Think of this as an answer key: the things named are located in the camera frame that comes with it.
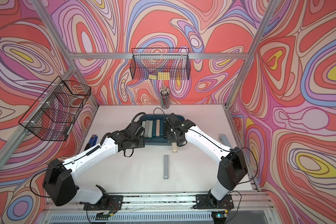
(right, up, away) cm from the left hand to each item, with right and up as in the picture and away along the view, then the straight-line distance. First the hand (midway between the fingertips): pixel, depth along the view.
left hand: (143, 142), depth 84 cm
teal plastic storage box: (+8, -1, +15) cm, 17 cm away
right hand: (+19, +1, -1) cm, 19 cm away
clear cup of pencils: (+13, +35, +21) cm, 43 cm away
